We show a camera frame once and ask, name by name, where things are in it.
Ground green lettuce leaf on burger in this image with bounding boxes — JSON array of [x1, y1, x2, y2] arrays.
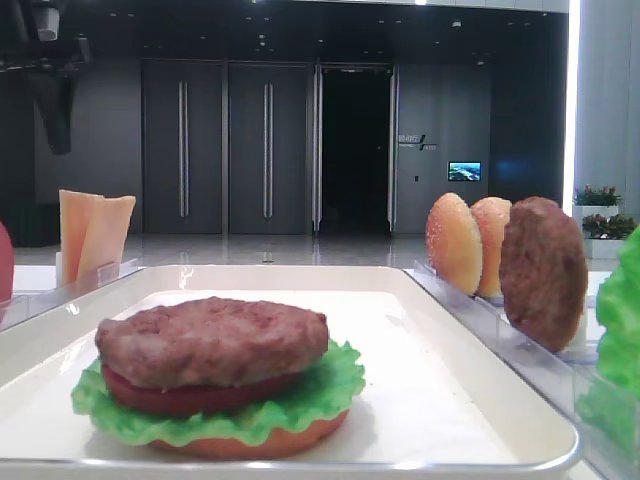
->
[[71, 340, 365, 447]]

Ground sesame bun rear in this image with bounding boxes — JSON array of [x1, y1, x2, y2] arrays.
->
[[471, 197, 512, 297]]

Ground wall display screen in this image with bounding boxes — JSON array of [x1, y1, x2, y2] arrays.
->
[[447, 162, 482, 182]]

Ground red tomato slice on burger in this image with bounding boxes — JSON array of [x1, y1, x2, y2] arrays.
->
[[101, 365, 301, 417]]

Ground standing meat patty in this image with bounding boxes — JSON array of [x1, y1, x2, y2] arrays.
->
[[499, 197, 588, 353]]

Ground orange cheese slice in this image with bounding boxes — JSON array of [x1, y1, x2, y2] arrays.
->
[[76, 195, 136, 279], [59, 189, 103, 284]]

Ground sesame bun front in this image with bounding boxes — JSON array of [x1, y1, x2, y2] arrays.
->
[[426, 192, 483, 295]]

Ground red tomato slice in holder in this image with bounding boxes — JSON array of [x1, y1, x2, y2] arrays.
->
[[0, 223, 15, 302]]

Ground standing orange cheese slice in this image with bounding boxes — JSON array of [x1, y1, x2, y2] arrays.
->
[[59, 189, 103, 284]]

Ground potted plants in planter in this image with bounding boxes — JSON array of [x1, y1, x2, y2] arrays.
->
[[573, 185, 638, 260]]

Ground white metal tray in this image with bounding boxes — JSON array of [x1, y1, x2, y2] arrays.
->
[[1, 265, 581, 479]]

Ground dark double door left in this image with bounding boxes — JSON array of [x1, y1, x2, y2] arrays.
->
[[143, 61, 222, 234]]

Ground dark double door middle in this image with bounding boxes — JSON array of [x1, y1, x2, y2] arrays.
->
[[229, 64, 307, 234]]

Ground clear acrylic rack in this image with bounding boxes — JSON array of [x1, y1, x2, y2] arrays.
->
[[409, 262, 639, 479], [1, 258, 141, 331]]

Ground dark double door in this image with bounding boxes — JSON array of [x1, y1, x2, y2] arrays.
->
[[143, 61, 222, 234], [229, 64, 307, 234]]

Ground sesame bun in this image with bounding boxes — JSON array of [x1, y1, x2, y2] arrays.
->
[[426, 192, 483, 295], [471, 197, 512, 297]]

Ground bottom bun on tray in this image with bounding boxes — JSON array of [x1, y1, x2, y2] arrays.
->
[[150, 409, 350, 461]]

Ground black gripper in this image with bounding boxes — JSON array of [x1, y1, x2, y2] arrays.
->
[[1, 36, 92, 154]]

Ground clear acrylic rack right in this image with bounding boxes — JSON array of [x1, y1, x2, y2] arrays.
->
[[409, 262, 639, 479]]

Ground clear acrylic rack left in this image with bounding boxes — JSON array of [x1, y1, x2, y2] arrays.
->
[[1, 258, 141, 331]]

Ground open glass doorway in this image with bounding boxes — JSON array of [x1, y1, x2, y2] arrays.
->
[[318, 66, 392, 236]]

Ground standing green lettuce leaf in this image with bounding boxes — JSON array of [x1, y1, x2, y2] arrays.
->
[[577, 231, 639, 451]]

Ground cooked meat patty on burger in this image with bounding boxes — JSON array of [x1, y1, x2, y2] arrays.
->
[[95, 297, 329, 390]]

